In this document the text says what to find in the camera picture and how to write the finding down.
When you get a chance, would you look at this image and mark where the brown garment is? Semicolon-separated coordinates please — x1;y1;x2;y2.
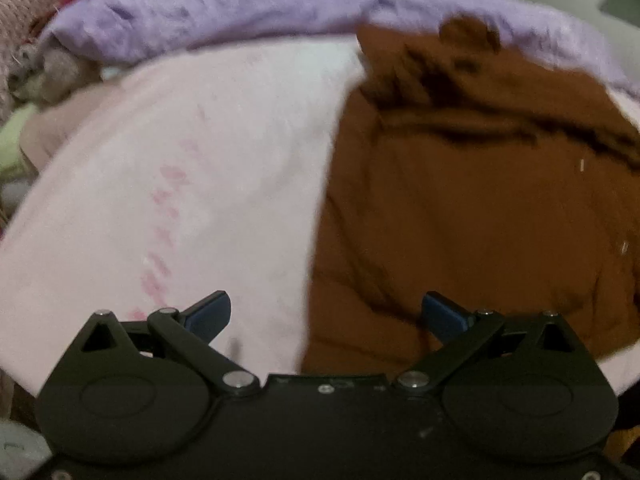
300;15;640;376

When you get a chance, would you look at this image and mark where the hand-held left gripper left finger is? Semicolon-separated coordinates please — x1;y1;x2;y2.
70;290;261;397

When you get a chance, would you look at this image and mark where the mauve knitted blanket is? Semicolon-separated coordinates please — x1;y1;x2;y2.
0;0;126;116

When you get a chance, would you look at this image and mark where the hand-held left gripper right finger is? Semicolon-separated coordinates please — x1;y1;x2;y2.
395;290;597;392

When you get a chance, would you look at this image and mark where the pink printed blanket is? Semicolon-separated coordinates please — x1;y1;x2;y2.
0;40;640;401

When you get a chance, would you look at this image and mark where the light green cloth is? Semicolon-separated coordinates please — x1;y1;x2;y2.
0;102;38;176

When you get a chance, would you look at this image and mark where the grey fuzzy cloth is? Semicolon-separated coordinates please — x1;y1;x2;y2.
7;42;101;106

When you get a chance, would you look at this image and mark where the purple quilt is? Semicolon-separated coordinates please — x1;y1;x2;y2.
37;0;640;98

